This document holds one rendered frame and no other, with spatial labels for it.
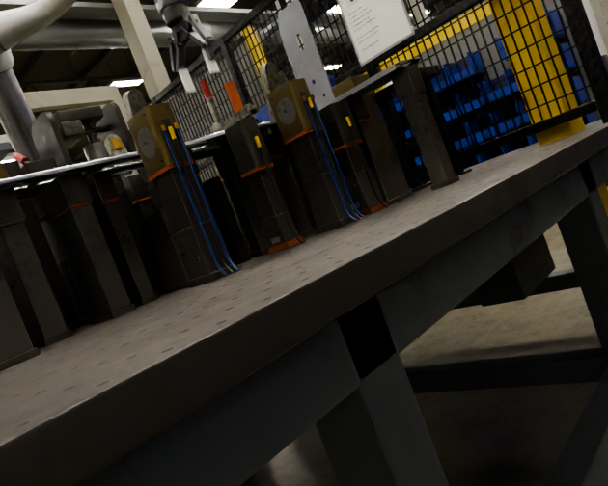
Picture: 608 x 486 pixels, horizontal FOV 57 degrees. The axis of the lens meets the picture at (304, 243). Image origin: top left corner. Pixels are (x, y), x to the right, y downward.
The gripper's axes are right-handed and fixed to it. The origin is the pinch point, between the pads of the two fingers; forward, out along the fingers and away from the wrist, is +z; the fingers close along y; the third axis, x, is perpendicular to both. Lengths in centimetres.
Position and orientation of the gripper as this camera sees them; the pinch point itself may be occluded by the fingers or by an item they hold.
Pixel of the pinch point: (201, 78)
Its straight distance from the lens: 167.7
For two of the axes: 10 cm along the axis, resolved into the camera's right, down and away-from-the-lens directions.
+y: 6.4, -2.1, -7.4
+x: 6.8, -2.9, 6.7
